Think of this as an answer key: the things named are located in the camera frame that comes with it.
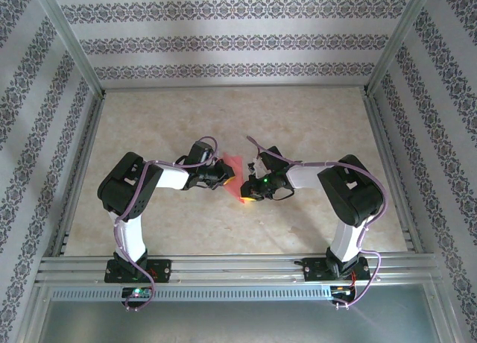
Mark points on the red square cloth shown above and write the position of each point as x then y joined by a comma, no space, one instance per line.
235,192

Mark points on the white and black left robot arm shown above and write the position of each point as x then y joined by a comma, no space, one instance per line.
169,179

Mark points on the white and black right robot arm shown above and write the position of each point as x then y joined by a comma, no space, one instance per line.
305,177

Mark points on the grey metal sheet panel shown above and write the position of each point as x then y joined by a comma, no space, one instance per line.
238,324

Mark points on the controller board with green light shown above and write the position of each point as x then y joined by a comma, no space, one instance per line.
137,292

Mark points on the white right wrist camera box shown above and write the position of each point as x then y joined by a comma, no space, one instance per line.
257,164

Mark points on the thin aluminium wall rail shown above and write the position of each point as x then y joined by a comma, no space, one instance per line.
234,86

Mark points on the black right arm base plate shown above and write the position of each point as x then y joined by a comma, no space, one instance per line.
315,270

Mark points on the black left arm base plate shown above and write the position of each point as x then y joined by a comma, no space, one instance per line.
162,270

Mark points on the aluminium table side rail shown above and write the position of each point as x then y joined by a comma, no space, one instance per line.
384,149
86,149

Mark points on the aluminium frame post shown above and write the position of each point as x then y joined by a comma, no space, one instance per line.
400,37
67,37

